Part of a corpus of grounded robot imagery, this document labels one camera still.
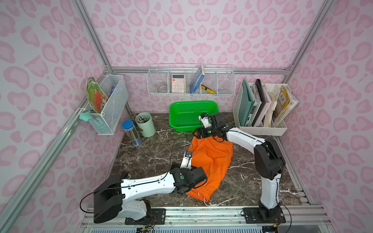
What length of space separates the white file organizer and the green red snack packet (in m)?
0.84

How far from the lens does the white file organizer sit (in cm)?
93

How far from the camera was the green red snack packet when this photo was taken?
691 millimetres
